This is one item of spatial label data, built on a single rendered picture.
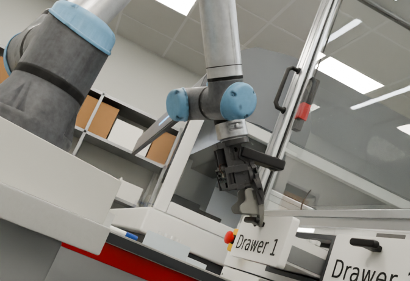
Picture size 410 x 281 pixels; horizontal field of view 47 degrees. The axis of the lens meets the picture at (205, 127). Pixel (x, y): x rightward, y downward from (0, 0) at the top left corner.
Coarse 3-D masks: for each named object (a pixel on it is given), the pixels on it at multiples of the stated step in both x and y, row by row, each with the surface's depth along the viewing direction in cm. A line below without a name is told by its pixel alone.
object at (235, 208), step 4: (240, 192) 115; (244, 192) 115; (240, 196) 115; (244, 196) 115; (240, 200) 115; (244, 200) 115; (236, 204) 114; (240, 204) 115; (232, 208) 114; (236, 208) 114; (232, 212) 114; (236, 212) 114; (252, 216) 114; (256, 216) 114
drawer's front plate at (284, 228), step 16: (240, 224) 126; (272, 224) 108; (288, 224) 100; (240, 240) 121; (256, 240) 112; (272, 240) 104; (288, 240) 98; (240, 256) 116; (256, 256) 108; (272, 256) 101; (288, 256) 98
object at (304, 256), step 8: (296, 240) 101; (296, 248) 100; (304, 248) 101; (312, 248) 102; (320, 248) 102; (296, 256) 100; (304, 256) 101; (312, 256) 101; (320, 256) 102; (288, 264) 100; (296, 264) 100; (304, 264) 100; (312, 264) 101; (320, 264) 101; (296, 272) 113; (304, 272) 103; (312, 272) 101; (320, 272) 101
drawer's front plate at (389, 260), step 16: (336, 240) 98; (384, 240) 84; (400, 240) 80; (336, 256) 96; (352, 256) 91; (368, 256) 86; (384, 256) 82; (400, 256) 79; (336, 272) 93; (352, 272) 88; (400, 272) 77
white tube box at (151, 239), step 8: (152, 232) 125; (144, 240) 124; (152, 240) 125; (160, 240) 125; (168, 240) 125; (160, 248) 124; (168, 248) 125; (176, 248) 125; (184, 248) 125; (176, 256) 124; (184, 256) 125
